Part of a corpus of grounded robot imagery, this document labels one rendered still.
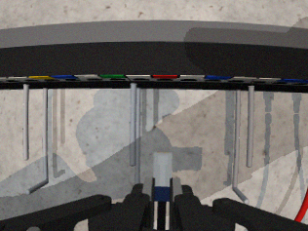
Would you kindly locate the black cable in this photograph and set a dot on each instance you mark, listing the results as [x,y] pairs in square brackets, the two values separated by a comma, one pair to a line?
[161,216]

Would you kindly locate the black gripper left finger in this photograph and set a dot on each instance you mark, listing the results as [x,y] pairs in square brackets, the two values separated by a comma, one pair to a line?
[130,216]

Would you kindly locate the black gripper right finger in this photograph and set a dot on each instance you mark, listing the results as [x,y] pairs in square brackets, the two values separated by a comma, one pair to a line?
[191,215]

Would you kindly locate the red cable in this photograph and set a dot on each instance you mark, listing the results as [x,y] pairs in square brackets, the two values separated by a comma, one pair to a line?
[303,208]

